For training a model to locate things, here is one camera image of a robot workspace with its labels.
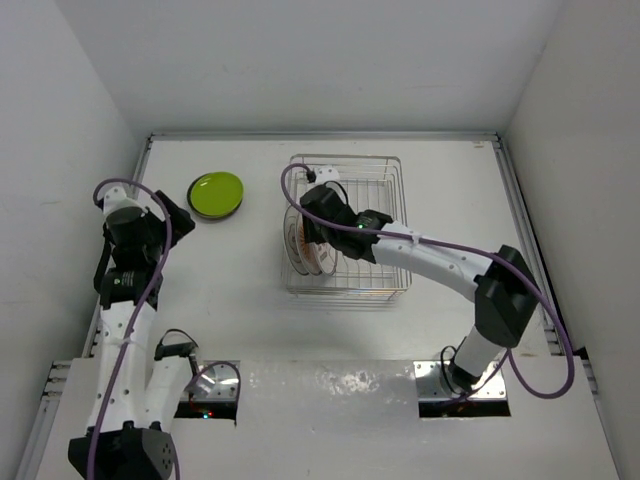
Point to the aluminium table frame rail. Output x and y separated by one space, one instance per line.
328 385

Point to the white plate orange flower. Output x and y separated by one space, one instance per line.
306 253

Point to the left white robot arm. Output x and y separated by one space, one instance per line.
138 389

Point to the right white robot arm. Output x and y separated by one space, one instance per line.
497 287

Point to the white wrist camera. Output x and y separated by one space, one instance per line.
117 198
326 173

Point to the metal base plate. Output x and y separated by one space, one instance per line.
216 381
431 387

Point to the green plate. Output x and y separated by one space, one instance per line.
215 195

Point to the dark grey blue plate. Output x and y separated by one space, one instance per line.
235 212

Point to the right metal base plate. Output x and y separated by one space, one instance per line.
431 387

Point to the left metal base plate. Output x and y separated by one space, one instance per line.
216 381

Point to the white plate colourful print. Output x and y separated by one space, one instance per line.
326 258

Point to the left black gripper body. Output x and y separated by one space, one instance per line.
157 243

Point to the metal wire dish rack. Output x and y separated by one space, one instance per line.
366 182

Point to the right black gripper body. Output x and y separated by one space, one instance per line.
318 234

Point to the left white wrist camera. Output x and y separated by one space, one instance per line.
117 198

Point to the white plate dark pattern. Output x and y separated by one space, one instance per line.
290 242

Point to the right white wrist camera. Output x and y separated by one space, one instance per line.
326 173

